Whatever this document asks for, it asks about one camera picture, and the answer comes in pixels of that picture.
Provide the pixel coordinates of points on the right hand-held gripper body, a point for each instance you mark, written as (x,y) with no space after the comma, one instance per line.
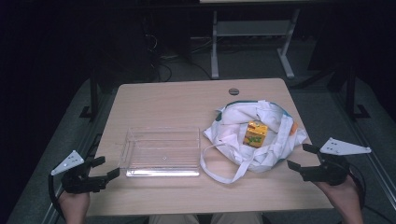
(331,171)

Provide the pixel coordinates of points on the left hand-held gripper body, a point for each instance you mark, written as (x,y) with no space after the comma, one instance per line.
(77,182)

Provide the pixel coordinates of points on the orange juice carton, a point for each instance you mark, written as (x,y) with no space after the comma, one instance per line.
(255,134)

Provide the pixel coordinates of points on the clear plastic box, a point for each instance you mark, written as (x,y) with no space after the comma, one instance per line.
(162,152)

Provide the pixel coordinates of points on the white cloth bag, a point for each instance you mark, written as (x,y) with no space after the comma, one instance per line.
(236,124)

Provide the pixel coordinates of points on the person's left hand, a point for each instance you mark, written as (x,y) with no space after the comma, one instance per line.
(74,207)

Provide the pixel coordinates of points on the person's right hand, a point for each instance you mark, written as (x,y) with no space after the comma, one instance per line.
(345,197)

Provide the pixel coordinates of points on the black metal stand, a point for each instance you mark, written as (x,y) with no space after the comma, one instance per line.
(351,93)
(93,93)

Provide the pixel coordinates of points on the person's left leg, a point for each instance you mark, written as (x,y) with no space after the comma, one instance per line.
(172,219)

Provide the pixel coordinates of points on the person's leg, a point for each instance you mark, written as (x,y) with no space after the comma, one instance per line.
(172,219)
(236,218)

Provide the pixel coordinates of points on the person's right leg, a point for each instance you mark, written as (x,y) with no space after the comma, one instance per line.
(236,218)

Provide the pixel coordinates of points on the grey table grommet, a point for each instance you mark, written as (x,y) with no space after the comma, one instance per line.
(233,91)

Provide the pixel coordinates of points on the white desk frame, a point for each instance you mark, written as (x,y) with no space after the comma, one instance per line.
(249,28)

